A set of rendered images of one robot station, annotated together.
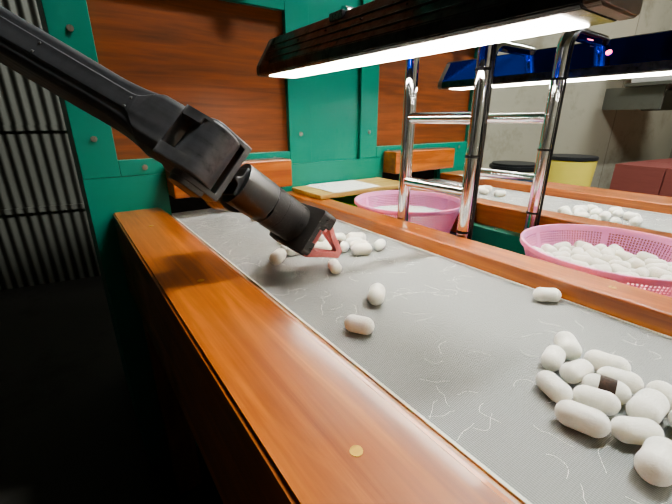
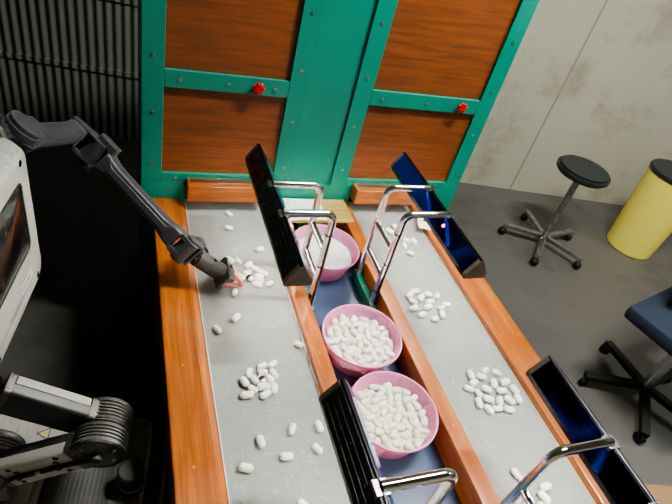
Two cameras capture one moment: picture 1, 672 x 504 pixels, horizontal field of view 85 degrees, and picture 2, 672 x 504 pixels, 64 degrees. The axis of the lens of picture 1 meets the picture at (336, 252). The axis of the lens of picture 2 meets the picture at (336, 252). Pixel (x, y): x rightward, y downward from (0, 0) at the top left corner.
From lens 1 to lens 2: 133 cm
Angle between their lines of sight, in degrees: 20
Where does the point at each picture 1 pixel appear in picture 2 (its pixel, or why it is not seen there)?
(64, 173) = (126, 43)
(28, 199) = (92, 58)
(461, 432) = (215, 372)
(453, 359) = (235, 353)
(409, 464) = (191, 371)
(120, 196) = (158, 190)
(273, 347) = (182, 329)
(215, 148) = (187, 251)
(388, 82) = (369, 137)
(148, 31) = (194, 109)
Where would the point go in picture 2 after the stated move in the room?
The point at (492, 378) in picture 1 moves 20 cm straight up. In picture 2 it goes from (239, 363) to (248, 317)
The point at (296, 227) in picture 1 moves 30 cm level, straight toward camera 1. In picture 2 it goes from (217, 277) to (175, 345)
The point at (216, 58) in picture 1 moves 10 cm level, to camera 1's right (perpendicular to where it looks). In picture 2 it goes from (233, 122) to (258, 132)
